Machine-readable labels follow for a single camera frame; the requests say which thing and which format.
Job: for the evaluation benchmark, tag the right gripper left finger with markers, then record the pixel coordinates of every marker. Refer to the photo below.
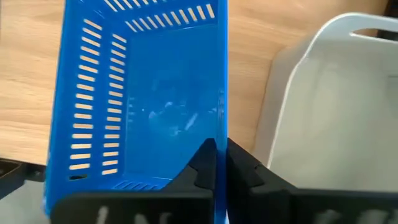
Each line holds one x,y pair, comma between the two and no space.
155,208

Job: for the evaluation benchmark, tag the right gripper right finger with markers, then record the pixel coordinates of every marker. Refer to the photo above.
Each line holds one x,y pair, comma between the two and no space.
280,208

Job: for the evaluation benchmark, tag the white plastic basket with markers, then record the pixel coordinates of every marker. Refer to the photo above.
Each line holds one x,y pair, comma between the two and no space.
335,124

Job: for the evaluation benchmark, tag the blue slotted plastic basket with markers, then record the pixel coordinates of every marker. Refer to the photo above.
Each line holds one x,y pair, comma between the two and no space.
171,93

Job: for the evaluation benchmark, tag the black aluminium rig frame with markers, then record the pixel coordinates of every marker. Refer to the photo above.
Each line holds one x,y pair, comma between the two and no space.
12,174

